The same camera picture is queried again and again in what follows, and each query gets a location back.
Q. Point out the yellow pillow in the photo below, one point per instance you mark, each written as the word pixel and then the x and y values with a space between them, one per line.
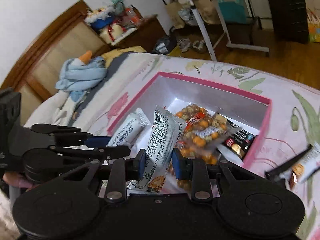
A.
pixel 122 53

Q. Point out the wooden nightstand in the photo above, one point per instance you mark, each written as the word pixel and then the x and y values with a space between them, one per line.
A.
pixel 145 32

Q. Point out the red gift bag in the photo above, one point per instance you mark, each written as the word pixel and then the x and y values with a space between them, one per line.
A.
pixel 133 16

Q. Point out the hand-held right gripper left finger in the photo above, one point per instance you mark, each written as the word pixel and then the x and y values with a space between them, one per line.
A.
pixel 141 164

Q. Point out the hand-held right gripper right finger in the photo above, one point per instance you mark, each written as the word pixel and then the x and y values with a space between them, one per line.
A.
pixel 178 164

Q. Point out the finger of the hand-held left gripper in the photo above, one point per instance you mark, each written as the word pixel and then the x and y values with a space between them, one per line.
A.
pixel 97 141
pixel 100 153

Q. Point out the brown paper bag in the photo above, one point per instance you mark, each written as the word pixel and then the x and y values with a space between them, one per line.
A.
pixel 175 15

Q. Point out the light blue plush toy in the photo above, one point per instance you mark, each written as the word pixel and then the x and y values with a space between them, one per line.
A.
pixel 80 76

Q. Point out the red label coated nut bag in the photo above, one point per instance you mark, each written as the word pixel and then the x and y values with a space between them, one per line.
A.
pixel 200 130

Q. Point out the colourful cartoon gift bag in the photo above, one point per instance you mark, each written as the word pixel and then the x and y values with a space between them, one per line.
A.
pixel 315 27

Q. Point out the grey sneaker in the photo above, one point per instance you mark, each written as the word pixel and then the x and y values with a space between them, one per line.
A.
pixel 199 46
pixel 183 45

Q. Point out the pink cardboard box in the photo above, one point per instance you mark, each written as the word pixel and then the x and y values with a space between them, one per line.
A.
pixel 212 95

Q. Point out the wooden headboard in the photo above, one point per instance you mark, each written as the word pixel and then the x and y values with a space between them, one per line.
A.
pixel 50 52

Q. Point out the grey blanket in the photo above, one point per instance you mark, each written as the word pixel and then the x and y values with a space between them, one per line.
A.
pixel 107 80

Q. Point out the black gold print snack packet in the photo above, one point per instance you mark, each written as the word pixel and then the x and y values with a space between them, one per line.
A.
pixel 238 140

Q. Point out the teal shopping bag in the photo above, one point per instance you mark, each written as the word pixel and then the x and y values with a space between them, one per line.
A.
pixel 232 11

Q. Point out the plain black snack packet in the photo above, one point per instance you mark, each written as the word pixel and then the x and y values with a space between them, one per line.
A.
pixel 282 166

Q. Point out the cream box with red ribbon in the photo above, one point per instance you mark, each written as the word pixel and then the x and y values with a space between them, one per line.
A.
pixel 112 33

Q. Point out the black suitcase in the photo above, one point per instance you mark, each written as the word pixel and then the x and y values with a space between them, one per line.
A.
pixel 288 10

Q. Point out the white date snack packet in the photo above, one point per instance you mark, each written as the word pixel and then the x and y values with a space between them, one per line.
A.
pixel 162 140
pixel 128 130
pixel 307 165

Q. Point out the black plastic bag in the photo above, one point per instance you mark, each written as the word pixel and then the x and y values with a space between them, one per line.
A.
pixel 163 45

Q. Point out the wooden top folding table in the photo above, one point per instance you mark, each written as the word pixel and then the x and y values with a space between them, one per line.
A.
pixel 205 20

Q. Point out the blue bag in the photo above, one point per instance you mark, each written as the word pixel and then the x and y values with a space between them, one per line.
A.
pixel 100 23

